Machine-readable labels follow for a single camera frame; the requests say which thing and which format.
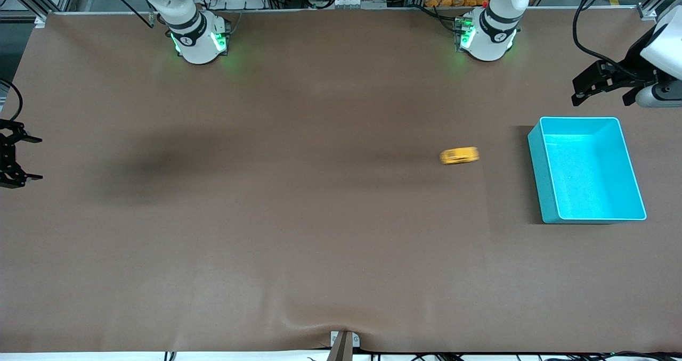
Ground metal mat clamp bracket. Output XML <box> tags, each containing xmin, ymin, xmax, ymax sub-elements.
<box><xmin>327</xmin><ymin>330</ymin><xmax>361</xmax><ymax>361</ymax></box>

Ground white terminal block row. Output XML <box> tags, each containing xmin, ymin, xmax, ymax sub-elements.
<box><xmin>309</xmin><ymin>0</ymin><xmax>387</xmax><ymax>9</ymax></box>

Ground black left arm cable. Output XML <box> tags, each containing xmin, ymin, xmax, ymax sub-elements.
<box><xmin>572</xmin><ymin>0</ymin><xmax>648</xmax><ymax>82</ymax></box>

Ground yellow toy beetle car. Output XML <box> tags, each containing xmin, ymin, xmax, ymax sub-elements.
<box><xmin>439</xmin><ymin>146</ymin><xmax>481</xmax><ymax>166</ymax></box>

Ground turquoise plastic storage bin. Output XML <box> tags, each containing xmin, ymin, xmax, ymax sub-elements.
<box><xmin>527</xmin><ymin>117</ymin><xmax>647</xmax><ymax>224</ymax></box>

